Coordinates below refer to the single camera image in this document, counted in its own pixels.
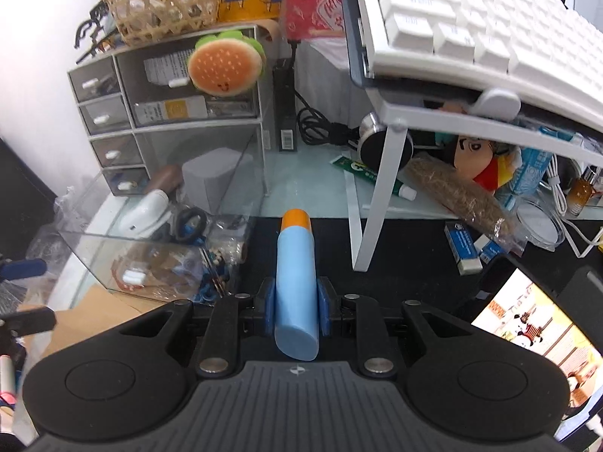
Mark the hamburger plush toy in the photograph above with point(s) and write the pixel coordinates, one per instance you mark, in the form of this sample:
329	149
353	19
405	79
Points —
226	64

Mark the black box on floor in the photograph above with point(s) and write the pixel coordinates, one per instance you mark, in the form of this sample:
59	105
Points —
26	204

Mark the smartphone showing cartoon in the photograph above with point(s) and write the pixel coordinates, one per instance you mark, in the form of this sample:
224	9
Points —
521	313

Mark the clear large bottom drawer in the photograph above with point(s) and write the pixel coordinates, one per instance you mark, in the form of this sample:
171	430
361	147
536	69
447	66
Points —
123	240

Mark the white metal laptop stand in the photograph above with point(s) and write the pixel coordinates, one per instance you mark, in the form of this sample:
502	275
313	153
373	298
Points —
401	123

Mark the white mechanical keyboard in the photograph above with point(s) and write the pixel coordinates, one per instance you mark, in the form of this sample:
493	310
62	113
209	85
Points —
546	54

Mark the blue sunscreen bottle orange cap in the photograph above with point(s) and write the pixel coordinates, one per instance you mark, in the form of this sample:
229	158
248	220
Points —
296	329

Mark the green toothpaste tube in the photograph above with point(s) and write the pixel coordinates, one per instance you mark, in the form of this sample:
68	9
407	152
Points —
361	170

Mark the cartoon boy plush doll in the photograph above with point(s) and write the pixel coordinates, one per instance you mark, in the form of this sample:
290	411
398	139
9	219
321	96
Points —
487	163

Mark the brown granola snack bag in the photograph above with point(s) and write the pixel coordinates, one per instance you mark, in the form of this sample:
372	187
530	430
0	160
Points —
467	200

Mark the white drawer organizer cabinet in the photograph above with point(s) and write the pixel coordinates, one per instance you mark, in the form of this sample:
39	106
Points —
141	112

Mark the black power adapter with cable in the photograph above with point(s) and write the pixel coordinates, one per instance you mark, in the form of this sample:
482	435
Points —
294	115

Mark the pile of hair claw clips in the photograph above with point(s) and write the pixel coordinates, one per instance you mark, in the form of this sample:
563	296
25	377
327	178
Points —
97	29

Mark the blue white eraser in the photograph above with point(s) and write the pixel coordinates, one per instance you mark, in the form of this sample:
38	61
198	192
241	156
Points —
462	247

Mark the grey square box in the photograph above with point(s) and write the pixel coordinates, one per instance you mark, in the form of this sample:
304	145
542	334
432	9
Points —
208	177

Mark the brown cardboard sheet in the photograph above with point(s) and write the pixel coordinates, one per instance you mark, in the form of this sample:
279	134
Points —
98	311

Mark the black handled scissors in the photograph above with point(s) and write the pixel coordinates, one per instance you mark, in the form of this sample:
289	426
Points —
187	227

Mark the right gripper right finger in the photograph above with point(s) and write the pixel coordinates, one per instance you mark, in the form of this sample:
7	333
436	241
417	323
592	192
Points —
357	320

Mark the red snack packet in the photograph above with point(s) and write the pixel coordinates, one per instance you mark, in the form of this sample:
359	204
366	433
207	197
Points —
312	19

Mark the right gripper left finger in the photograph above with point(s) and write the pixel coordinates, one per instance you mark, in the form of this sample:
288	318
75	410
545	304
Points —
234	318

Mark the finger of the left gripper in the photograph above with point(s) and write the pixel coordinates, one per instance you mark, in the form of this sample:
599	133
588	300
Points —
22	269
24	323

